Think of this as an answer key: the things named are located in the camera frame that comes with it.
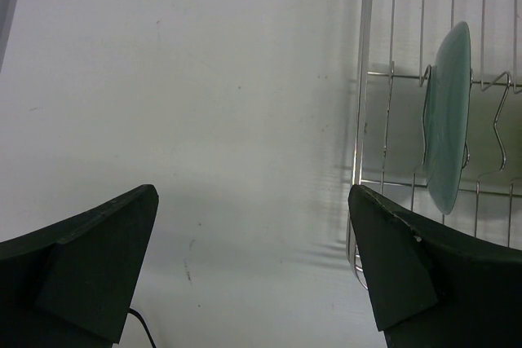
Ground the thin black cable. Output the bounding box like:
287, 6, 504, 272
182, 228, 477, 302
126, 310, 157, 348

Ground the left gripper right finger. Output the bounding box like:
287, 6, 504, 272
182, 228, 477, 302
348, 185, 521, 347

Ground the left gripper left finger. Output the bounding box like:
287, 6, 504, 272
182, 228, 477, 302
1, 184, 159, 347

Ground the teal blue patterned plate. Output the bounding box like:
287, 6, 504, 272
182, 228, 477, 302
422, 21, 471, 215

